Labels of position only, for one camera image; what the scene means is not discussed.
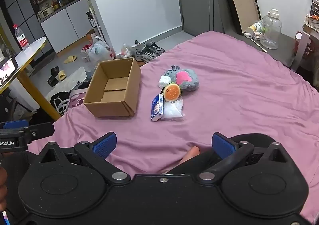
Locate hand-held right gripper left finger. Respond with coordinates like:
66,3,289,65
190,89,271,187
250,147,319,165
37,132,131,185

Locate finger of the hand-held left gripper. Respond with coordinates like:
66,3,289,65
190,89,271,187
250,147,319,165
3,120,29,129
0,122,55,142

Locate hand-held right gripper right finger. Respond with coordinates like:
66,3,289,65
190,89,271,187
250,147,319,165
197,132,293,185

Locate brown cardboard box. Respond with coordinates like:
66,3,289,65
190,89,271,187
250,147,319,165
83,57,142,117

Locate clear plastic bag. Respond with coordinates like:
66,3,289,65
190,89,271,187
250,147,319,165
162,98,186,120

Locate blue tissue packet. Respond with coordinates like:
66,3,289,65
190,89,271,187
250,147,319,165
151,93,165,122

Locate orange burger plush toy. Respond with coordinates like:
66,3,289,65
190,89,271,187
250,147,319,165
164,84,182,102

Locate grey and pink plush toy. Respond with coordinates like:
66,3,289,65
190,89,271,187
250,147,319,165
164,65,199,93

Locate small white packet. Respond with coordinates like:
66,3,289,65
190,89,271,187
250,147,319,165
159,75,172,88

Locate person's left hand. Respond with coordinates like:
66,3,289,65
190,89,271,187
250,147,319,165
0,166,8,212

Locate person's bare leg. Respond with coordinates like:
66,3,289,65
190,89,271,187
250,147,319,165
161,146,200,175

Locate pink bear laptop bag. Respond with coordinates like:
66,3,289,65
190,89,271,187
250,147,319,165
67,89,88,109

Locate tablet with lit screen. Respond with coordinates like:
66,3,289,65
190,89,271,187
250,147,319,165
0,57,19,89

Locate pink bed sheet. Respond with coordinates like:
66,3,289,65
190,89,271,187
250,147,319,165
27,31,319,223

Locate white towel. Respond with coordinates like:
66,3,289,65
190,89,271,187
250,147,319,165
46,66,87,99

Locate white table yellow legs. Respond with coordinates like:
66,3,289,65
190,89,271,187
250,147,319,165
0,37,63,121

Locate plastic water bottle red label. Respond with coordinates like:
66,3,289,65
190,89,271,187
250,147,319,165
14,24,30,50

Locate white plastic shopping bag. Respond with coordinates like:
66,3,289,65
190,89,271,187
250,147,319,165
88,36,115,66

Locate clear bag of trash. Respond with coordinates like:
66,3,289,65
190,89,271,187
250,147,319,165
121,43,135,59

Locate grey sneaker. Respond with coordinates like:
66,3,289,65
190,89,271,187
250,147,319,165
135,47,157,63
144,41,165,54

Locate white floor cabinet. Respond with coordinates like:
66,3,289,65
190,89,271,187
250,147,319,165
40,0,100,53

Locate black spray bottle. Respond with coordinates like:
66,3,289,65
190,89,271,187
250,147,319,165
86,12,96,28

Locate white jar green label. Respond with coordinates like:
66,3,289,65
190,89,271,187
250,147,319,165
245,21,264,39

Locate clear plastic water jug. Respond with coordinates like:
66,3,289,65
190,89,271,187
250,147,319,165
260,8,283,50

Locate black framed board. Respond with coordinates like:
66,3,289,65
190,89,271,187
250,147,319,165
219,0,261,35

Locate grey door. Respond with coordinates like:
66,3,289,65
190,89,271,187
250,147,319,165
174,0,226,37

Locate grey drawer unit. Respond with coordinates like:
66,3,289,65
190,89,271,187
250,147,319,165
309,0,319,18

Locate black clothes with white strings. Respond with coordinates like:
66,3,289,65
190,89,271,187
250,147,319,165
49,91,72,116

